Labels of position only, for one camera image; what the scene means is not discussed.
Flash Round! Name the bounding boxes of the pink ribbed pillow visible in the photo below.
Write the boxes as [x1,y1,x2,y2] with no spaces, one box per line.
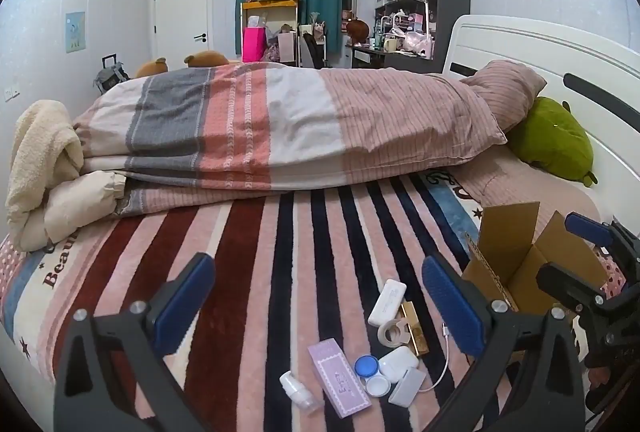
[460,59,548,133]

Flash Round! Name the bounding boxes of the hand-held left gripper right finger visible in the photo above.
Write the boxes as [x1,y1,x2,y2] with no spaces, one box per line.
[421,255,586,432]

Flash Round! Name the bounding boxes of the white earbuds case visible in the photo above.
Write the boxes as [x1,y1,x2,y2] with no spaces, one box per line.
[378,346,420,380]

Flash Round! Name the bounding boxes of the white bed headboard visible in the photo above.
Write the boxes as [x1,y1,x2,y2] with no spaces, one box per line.
[442,14,640,233]

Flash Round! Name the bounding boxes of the brown round plush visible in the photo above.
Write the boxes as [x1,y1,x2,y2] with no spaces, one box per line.
[346,18,371,44]

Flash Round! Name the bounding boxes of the brown cardboard box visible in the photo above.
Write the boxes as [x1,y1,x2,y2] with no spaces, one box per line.
[461,201,609,313]

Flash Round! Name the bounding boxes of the white round lid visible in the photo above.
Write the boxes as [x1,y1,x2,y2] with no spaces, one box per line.
[365,374,392,398]

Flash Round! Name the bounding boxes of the yellow shelf rack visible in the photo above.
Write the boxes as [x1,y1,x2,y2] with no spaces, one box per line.
[240,0,303,65]

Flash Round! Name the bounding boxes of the pink ribbed bed sheet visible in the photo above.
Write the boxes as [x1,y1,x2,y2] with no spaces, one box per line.
[450,147,601,223]

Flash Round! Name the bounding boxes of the dark desk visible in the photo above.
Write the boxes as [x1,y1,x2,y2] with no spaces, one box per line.
[350,42,436,73]

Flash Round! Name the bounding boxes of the white long rectangular case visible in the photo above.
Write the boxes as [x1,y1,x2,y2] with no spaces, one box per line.
[367,279,406,328]

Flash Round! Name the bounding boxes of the pink plastic bag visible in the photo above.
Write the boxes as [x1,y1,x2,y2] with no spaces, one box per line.
[402,29,433,58]

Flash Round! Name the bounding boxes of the pink gift bag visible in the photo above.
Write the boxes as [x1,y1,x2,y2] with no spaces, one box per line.
[242,26,267,63]

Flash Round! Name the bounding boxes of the brown teddy bear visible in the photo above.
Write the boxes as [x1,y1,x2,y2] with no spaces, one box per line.
[135,57,169,79]
[183,50,231,69]

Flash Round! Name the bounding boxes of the clear tape roll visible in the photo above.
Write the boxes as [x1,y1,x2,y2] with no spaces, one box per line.
[377,317,410,345]

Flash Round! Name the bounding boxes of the green plush toy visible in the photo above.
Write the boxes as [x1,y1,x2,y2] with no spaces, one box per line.
[507,96,598,187]

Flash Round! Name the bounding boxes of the small white bottle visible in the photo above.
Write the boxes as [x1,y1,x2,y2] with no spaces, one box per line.
[279,370,323,415]

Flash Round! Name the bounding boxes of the folded striped duvet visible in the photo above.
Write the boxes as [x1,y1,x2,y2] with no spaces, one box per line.
[72,62,508,218]

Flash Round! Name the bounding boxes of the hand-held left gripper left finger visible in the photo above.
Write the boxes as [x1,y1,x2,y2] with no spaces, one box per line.
[52,253,217,432]

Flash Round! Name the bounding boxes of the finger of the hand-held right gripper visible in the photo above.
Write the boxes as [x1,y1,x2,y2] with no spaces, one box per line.
[536,262,609,314]
[565,212,640,263]

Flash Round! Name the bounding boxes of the striped printed blanket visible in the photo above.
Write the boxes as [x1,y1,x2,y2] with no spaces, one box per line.
[0,172,640,432]

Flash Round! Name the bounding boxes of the cream quilt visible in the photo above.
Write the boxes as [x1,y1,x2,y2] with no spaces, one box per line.
[44,171,128,245]

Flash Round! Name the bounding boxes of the small blue wall poster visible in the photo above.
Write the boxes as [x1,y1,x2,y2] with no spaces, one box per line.
[65,11,87,54]

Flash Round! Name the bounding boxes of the white door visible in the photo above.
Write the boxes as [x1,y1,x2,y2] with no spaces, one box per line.
[152,0,211,73]

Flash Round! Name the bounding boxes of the gold rectangular box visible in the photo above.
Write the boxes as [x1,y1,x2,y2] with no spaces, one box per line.
[400,301,430,357]

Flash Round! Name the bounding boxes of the black chair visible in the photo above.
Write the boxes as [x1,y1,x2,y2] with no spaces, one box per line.
[299,32,328,69]

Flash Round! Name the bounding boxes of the cream fleece blanket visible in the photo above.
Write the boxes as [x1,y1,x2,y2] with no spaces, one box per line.
[5,99,86,253]

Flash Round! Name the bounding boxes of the white cable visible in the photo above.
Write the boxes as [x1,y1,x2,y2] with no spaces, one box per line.
[417,323,450,394]

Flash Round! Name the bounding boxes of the blue round lid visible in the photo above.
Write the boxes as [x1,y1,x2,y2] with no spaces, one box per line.
[354,354,386,380]

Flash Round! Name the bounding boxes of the grey trolley bag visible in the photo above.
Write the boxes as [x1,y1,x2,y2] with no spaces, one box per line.
[92,54,131,95]

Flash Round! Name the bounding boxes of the purple rectangular box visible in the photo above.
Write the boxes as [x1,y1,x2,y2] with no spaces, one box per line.
[307,338,372,419]

